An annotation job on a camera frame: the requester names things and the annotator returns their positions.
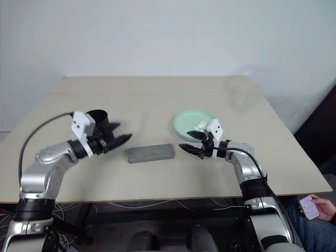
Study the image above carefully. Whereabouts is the blue round plate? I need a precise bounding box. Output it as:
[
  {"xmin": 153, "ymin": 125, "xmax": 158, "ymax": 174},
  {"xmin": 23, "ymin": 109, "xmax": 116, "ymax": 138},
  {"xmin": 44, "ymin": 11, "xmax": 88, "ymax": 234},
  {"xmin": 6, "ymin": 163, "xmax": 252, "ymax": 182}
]
[{"xmin": 173, "ymin": 128, "xmax": 204, "ymax": 143}]

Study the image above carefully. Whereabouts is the person's bare hand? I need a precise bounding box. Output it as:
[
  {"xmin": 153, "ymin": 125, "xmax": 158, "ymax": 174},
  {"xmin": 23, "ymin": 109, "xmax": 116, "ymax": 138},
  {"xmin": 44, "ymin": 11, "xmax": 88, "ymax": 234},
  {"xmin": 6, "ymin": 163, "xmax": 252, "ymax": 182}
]
[{"xmin": 310, "ymin": 195, "xmax": 336, "ymax": 225}]

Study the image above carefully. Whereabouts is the black plastic cup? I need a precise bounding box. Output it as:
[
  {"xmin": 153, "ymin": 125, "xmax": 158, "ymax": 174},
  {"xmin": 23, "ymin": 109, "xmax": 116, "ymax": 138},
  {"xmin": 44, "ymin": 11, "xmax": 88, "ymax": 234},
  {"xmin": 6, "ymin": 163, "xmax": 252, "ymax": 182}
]
[{"xmin": 85, "ymin": 109, "xmax": 116, "ymax": 142}]

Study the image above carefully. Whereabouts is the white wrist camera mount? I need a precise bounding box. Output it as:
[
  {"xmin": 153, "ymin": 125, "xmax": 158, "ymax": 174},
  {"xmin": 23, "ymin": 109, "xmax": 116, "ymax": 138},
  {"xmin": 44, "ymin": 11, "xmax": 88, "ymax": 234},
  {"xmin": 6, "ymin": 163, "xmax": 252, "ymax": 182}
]
[
  {"xmin": 205, "ymin": 118, "xmax": 225, "ymax": 160},
  {"xmin": 70, "ymin": 110, "xmax": 97, "ymax": 160}
]

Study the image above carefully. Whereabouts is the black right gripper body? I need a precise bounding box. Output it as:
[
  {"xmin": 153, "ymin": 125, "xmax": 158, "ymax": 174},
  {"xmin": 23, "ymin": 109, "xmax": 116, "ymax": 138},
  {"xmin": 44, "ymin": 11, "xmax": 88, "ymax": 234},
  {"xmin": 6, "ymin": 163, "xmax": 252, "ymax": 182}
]
[{"xmin": 199, "ymin": 132, "xmax": 215, "ymax": 160}]

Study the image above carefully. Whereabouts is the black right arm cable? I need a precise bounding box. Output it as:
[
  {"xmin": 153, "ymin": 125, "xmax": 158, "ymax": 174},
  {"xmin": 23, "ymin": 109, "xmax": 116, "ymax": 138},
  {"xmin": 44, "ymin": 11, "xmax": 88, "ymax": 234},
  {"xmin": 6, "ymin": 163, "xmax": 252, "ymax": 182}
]
[{"xmin": 212, "ymin": 147, "xmax": 301, "ymax": 245}]

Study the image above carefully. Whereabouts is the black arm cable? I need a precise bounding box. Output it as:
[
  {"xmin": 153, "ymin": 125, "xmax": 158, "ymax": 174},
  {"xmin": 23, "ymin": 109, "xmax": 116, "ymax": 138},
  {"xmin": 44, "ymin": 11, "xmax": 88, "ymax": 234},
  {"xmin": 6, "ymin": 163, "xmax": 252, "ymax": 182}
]
[
  {"xmin": 212, "ymin": 147, "xmax": 301, "ymax": 245},
  {"xmin": 17, "ymin": 112, "xmax": 76, "ymax": 190}
]

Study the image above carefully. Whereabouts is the green round plate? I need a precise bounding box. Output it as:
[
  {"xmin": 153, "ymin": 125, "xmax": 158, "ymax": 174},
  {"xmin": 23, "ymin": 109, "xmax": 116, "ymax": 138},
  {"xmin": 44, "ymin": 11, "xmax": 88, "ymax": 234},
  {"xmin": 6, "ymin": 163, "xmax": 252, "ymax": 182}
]
[{"xmin": 173, "ymin": 109, "xmax": 217, "ymax": 140}]

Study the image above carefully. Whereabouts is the thin white cable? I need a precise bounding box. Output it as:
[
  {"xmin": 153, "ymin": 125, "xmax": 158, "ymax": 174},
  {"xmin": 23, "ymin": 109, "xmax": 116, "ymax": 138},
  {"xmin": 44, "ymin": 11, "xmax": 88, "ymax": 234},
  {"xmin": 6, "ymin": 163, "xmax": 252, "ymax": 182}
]
[{"xmin": 109, "ymin": 198, "xmax": 246, "ymax": 212}]

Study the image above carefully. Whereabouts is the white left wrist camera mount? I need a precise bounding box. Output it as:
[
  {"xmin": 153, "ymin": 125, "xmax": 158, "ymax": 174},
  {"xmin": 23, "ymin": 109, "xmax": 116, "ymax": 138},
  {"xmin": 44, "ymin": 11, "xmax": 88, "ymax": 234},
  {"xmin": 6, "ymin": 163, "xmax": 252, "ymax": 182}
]
[{"xmin": 70, "ymin": 110, "xmax": 97, "ymax": 160}]

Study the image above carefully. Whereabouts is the white smartphone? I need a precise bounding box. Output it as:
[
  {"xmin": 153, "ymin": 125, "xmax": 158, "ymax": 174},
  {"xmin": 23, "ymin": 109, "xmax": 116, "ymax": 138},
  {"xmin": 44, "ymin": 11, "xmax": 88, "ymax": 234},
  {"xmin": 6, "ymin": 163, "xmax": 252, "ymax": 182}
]
[{"xmin": 298, "ymin": 194, "xmax": 321, "ymax": 221}]

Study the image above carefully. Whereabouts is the person's blue jeans leg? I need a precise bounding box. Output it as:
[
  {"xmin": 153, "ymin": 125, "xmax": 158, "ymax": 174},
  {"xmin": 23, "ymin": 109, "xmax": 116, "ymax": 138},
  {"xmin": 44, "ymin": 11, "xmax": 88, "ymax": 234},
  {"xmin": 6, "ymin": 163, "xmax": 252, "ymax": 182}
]
[{"xmin": 285, "ymin": 203, "xmax": 336, "ymax": 252}]

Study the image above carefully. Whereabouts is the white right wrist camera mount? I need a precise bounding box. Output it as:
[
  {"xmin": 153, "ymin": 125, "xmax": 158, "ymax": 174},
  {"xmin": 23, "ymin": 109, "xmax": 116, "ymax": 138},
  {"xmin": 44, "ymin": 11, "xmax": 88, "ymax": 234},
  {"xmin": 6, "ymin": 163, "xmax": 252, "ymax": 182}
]
[{"xmin": 205, "ymin": 118, "xmax": 225, "ymax": 160}]

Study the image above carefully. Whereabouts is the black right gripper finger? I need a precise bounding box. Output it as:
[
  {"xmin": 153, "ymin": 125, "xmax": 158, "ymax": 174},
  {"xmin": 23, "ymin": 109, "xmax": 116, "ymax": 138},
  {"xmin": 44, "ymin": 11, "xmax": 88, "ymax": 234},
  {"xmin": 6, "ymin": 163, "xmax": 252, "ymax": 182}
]
[
  {"xmin": 186, "ymin": 130, "xmax": 204, "ymax": 140},
  {"xmin": 178, "ymin": 143, "xmax": 204, "ymax": 159}
]

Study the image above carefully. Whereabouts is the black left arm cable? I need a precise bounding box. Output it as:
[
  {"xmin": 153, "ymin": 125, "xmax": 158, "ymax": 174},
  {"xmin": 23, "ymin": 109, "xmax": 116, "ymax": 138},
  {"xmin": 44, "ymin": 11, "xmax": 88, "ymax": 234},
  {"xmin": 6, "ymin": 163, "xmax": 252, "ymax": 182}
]
[{"xmin": 17, "ymin": 112, "xmax": 76, "ymax": 190}]

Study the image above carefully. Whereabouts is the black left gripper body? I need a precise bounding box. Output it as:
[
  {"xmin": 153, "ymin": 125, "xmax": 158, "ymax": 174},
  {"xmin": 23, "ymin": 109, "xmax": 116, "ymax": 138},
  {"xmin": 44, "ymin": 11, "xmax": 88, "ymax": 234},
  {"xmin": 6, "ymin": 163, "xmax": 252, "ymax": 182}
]
[{"xmin": 88, "ymin": 130, "xmax": 112, "ymax": 154}]

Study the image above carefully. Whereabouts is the grey glasses case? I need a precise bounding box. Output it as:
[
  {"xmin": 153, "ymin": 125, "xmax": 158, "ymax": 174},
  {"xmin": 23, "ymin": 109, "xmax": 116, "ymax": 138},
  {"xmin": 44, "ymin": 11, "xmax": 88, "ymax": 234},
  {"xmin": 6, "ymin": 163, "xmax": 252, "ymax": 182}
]
[{"xmin": 127, "ymin": 143, "xmax": 175, "ymax": 164}]

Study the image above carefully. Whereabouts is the white wrapper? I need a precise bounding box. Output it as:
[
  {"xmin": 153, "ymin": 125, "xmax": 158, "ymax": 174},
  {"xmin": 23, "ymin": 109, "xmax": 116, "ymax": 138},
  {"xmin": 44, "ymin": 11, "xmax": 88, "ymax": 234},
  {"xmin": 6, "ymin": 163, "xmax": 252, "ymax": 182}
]
[{"xmin": 193, "ymin": 120, "xmax": 209, "ymax": 132}]

